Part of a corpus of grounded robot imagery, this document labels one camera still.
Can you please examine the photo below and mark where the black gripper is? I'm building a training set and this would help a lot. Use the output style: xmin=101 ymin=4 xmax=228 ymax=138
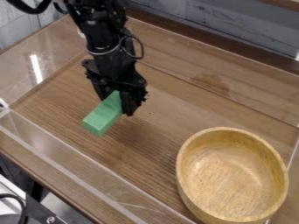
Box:
xmin=81 ymin=51 xmax=146 ymax=116

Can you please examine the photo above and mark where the green rectangular block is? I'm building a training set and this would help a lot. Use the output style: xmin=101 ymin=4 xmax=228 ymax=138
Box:
xmin=81 ymin=91 xmax=122 ymax=137

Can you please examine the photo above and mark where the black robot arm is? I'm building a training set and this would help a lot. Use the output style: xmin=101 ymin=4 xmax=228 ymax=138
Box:
xmin=6 ymin=0 xmax=146 ymax=116

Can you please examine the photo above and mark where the brown wooden bowl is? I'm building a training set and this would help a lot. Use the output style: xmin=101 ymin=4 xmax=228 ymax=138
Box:
xmin=174 ymin=127 xmax=289 ymax=224

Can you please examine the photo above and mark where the clear acrylic enclosure wall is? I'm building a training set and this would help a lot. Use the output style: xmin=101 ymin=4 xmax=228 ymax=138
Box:
xmin=0 ymin=14 xmax=299 ymax=224

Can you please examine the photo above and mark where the black cable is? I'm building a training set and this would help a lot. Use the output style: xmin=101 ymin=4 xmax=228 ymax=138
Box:
xmin=0 ymin=193 xmax=28 ymax=224

